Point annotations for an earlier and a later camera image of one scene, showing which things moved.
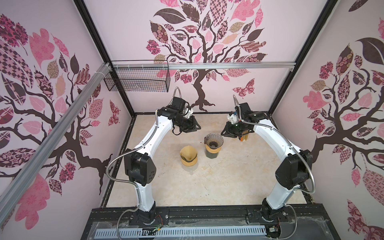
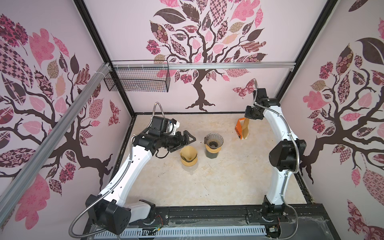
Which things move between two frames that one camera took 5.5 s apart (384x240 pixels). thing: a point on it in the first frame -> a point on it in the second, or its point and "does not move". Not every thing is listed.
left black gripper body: [186, 124] -> [170, 141]
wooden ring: [213, 151] does not move
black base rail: [308, 223] does not move
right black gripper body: [234, 130] -> [250, 113]
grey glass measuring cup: [211, 155] does not move
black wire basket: [138, 79] does not move
